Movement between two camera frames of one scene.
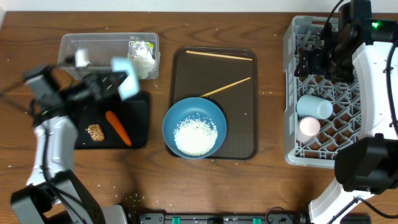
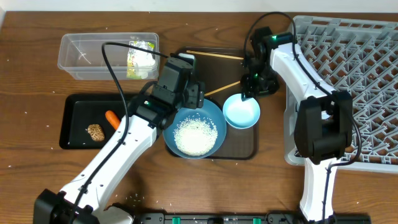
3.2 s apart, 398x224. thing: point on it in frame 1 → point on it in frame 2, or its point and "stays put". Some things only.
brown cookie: x=96 y=132 stays put
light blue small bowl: x=130 y=86 → x=241 y=114
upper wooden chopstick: x=217 y=55 stays put
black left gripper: x=101 y=81 → x=195 y=95
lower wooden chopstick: x=224 y=87 stays put
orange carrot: x=119 y=127 stays put
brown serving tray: x=194 y=74 stays put
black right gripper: x=315 y=56 → x=250 y=88
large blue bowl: x=188 y=107 stays put
